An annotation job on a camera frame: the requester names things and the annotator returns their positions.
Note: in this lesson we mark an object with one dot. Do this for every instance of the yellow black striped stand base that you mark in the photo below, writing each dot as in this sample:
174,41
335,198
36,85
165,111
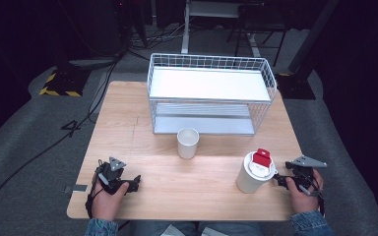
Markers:
64,83

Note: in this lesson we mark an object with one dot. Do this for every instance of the black metal chair frame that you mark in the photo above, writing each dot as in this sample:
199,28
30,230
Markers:
259,23

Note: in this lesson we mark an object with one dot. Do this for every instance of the white paper cup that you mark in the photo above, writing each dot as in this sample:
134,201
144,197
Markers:
187,143

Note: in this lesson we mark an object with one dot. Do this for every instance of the white tumbler with red lid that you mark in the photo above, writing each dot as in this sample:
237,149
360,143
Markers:
255,172

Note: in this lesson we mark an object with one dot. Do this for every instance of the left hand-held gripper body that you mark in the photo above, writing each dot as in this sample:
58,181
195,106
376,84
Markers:
109,175

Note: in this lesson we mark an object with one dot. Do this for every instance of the grey tape strip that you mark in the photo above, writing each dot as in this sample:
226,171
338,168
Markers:
77,188

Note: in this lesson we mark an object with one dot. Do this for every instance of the black stand with base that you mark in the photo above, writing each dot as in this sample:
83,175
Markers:
297,86

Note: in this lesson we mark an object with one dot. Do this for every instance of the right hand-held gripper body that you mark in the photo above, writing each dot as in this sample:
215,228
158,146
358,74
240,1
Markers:
303,170

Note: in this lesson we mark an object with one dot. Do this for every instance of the person's right hand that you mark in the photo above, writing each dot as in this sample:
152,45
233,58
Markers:
303,200

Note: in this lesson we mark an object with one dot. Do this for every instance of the white desk frame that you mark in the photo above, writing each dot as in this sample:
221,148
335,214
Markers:
186,29

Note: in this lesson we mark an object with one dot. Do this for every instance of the person's left hand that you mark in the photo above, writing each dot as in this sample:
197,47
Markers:
106,203

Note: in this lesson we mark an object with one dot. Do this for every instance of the white paper sheet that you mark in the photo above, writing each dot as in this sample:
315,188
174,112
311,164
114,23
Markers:
214,232
173,231

